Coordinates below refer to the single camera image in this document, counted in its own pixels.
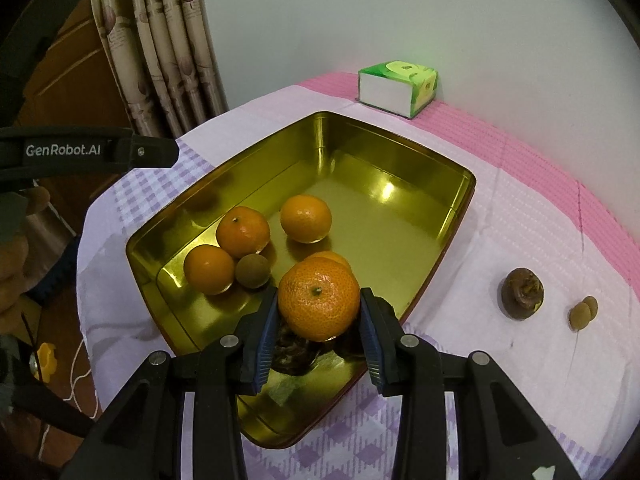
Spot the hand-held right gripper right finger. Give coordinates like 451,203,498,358
359,287,583,480

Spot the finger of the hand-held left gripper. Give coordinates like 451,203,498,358
0,355,96,438

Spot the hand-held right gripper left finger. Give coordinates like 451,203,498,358
60,285,281,480

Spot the dark brown wrinkled fruit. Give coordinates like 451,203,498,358
501,267,546,320
272,325,326,376

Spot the orange tangerine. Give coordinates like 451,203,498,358
279,195,333,245
300,251,353,273
277,256,362,343
216,206,271,259
183,245,237,296

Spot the gold metal tray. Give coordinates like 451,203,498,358
125,111,477,448

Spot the person's left hand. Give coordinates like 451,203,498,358
0,186,52,333

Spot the yellow plastic object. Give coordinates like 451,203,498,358
30,342,55,383

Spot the round brown longan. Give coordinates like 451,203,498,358
235,254,272,289

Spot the beige patterned curtain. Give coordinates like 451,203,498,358
87,0,231,138

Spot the pink purple checked tablecloth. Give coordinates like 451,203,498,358
75,71,640,480

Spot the green white tissue box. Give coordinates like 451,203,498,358
357,60,440,120

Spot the white cord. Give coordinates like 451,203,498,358
40,335,96,443

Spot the blue black strap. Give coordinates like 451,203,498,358
31,232,83,306

